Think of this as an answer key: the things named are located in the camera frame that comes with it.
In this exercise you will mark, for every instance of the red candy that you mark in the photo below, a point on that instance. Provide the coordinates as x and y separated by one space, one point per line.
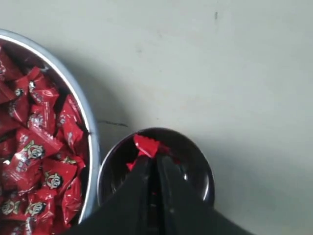
147 147

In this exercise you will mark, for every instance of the steel bowl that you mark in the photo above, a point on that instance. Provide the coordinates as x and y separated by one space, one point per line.
30 53

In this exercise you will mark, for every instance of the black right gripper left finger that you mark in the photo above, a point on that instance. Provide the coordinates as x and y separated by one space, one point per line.
125 212

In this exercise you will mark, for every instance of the steel cup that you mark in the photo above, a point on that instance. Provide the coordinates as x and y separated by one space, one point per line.
190 160

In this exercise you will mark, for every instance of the pile of red candies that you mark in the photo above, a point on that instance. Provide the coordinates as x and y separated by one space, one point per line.
43 148

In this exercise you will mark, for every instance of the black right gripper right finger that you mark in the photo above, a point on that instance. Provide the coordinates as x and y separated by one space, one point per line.
184 212

